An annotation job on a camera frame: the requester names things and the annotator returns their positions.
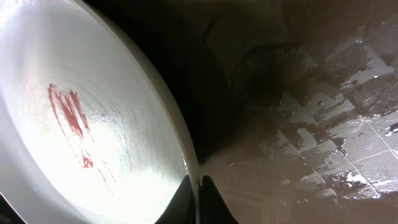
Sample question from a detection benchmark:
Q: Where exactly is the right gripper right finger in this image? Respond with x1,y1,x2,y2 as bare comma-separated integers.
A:
199,175,238,224

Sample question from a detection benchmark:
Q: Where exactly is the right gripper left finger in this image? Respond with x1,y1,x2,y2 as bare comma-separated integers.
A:
155,175,196,224

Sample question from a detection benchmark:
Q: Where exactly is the white plate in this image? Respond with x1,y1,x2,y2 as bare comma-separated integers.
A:
1,1,200,223

